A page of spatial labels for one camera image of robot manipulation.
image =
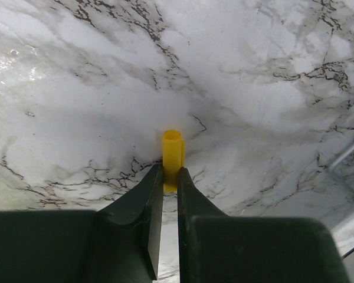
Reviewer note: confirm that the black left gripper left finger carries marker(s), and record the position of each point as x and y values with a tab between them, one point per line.
119	243

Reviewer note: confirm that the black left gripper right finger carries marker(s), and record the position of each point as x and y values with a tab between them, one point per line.
215	247

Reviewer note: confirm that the yellow marker cap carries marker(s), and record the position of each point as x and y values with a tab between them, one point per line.
173	158

